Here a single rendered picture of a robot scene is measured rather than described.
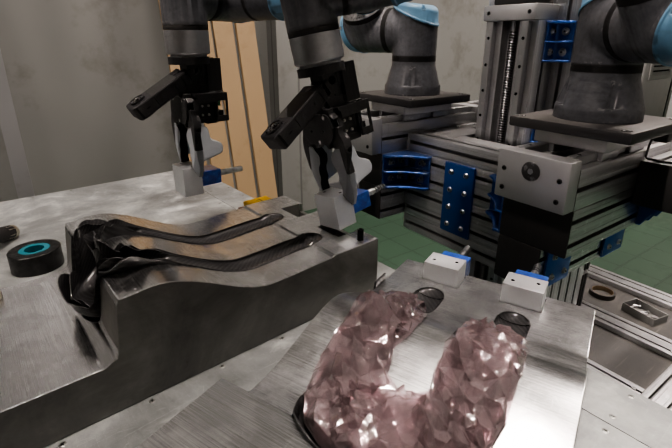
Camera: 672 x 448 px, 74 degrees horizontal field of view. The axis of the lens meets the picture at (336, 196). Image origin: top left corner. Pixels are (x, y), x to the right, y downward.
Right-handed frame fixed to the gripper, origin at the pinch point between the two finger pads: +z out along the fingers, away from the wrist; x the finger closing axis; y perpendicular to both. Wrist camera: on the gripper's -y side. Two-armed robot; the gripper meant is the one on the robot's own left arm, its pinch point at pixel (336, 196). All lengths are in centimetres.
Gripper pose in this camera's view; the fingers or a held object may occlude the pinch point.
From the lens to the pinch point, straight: 70.9
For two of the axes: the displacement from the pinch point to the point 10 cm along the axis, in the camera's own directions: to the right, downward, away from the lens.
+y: 7.5, -3.5, 5.6
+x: -6.3, -1.2, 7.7
